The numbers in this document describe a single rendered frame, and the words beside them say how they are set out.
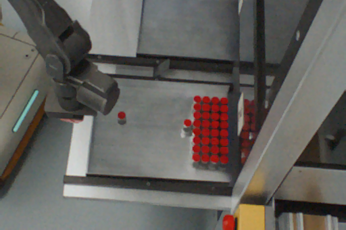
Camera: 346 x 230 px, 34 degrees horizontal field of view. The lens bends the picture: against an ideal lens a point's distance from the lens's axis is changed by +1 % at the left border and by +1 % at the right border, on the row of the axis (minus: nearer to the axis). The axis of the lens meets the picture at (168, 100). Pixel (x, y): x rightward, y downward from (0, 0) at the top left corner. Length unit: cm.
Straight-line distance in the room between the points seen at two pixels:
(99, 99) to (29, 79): 122
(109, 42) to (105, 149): 31
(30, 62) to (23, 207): 56
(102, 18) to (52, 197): 94
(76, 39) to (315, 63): 43
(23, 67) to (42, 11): 128
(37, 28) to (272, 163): 48
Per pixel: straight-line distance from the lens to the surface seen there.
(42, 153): 237
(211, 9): 162
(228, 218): 122
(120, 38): 155
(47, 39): 97
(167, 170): 138
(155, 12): 160
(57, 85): 104
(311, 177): 112
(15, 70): 224
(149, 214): 226
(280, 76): 94
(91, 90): 101
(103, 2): 162
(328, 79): 78
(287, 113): 87
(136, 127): 142
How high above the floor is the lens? 217
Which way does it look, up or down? 62 degrees down
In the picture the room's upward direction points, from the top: 6 degrees clockwise
